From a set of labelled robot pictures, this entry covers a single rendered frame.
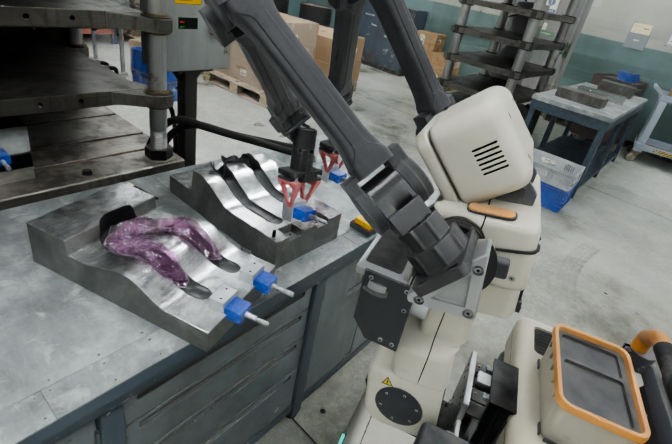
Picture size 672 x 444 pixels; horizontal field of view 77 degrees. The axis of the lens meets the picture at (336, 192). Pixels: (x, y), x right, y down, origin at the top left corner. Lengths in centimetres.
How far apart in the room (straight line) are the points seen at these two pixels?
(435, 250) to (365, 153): 16
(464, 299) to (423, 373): 33
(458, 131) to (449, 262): 21
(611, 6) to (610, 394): 654
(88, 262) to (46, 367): 22
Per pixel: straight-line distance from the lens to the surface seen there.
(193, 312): 96
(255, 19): 63
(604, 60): 725
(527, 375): 111
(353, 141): 60
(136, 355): 97
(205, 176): 129
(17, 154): 160
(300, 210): 108
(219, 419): 142
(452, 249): 61
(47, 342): 103
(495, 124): 68
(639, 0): 723
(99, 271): 105
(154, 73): 161
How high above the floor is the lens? 152
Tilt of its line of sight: 27 degrees down
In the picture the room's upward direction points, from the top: 11 degrees clockwise
